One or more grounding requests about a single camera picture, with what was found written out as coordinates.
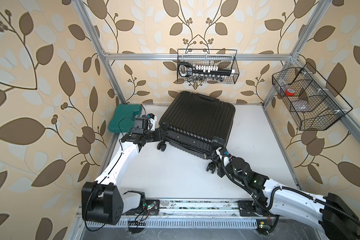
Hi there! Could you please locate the black hard-shell suitcase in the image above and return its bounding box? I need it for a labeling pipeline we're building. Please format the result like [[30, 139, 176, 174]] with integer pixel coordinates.
[[157, 91, 236, 178]]

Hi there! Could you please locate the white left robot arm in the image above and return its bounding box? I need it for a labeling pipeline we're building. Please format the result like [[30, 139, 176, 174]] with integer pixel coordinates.
[[82, 114, 164, 225]]

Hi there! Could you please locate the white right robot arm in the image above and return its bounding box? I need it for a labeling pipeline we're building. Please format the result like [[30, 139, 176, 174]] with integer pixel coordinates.
[[212, 148, 360, 240]]

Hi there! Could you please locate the green plastic tool case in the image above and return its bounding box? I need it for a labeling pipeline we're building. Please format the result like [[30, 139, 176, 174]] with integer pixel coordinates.
[[108, 104, 143, 134]]

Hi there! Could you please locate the socket set in basket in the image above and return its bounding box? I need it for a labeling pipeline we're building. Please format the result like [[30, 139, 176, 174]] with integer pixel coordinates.
[[177, 62, 240, 84]]

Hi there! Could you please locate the red item in basket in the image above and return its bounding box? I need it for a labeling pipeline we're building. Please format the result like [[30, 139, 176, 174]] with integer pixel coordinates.
[[285, 88, 296, 97]]

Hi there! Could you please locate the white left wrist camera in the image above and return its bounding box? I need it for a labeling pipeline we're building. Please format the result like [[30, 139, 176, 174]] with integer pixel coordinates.
[[147, 113, 157, 131]]

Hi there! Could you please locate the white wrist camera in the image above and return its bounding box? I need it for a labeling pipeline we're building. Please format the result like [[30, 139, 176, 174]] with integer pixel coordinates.
[[216, 147, 232, 160], [147, 113, 157, 131]]

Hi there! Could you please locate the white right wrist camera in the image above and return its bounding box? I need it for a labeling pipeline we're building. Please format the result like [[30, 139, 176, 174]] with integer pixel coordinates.
[[216, 147, 232, 160]]

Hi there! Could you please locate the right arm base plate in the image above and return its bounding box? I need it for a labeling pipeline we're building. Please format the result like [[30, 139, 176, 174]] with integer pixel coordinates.
[[237, 200, 272, 217]]

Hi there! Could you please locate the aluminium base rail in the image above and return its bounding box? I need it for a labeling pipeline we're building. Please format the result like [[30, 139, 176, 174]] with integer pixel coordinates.
[[86, 198, 276, 230]]

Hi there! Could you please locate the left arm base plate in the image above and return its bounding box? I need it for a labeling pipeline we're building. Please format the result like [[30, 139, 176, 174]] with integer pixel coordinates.
[[124, 200, 161, 216]]

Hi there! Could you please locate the black wire basket right wall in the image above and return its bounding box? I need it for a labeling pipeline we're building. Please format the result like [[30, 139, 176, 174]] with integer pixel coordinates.
[[272, 62, 353, 131]]

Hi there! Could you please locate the black wire basket wall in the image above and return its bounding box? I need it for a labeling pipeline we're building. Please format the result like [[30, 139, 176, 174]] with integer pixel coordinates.
[[177, 48, 240, 85], [272, 62, 353, 131]]

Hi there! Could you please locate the black wire basket back wall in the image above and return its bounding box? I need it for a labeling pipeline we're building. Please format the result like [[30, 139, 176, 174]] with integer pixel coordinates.
[[177, 48, 240, 85]]

